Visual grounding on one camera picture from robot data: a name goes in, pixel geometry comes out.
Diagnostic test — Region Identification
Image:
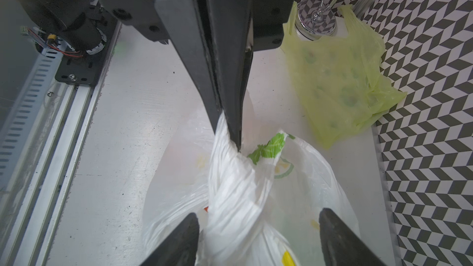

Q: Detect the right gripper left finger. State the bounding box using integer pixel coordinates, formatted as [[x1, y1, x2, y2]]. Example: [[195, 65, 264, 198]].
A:
[[141, 213, 200, 266]]

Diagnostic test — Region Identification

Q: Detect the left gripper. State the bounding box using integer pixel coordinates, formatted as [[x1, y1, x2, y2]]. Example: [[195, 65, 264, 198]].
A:
[[100, 0, 294, 149]]

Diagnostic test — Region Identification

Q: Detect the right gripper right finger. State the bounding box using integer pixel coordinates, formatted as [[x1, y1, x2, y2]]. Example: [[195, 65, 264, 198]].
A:
[[319, 208, 385, 266]]

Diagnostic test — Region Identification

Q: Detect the white plastic bag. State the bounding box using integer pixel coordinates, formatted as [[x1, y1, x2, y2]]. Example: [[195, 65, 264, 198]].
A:
[[142, 96, 359, 266]]

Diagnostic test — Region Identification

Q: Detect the yellow green plastic bag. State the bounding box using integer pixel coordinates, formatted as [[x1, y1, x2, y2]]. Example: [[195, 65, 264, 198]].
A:
[[281, 4, 406, 149]]

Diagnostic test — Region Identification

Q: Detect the wire rack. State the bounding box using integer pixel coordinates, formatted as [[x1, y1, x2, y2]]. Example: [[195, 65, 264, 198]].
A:
[[295, 0, 337, 41]]

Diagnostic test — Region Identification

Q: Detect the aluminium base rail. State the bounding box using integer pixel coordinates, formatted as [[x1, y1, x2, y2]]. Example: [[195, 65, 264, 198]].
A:
[[1, 28, 120, 266]]

